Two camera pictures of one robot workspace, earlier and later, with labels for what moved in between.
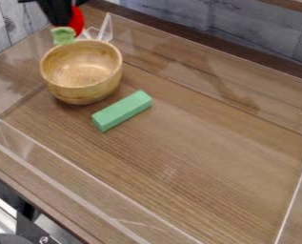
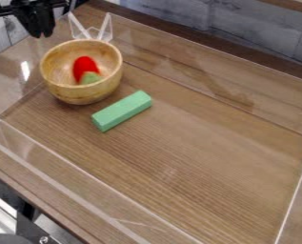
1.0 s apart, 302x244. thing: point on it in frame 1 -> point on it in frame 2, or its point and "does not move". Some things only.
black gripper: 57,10 -> 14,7
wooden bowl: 82,71 does not move
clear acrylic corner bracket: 102,33 does not move
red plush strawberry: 77,20 -> 85,71
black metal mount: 28,229 does not move
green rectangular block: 120,111 does not move
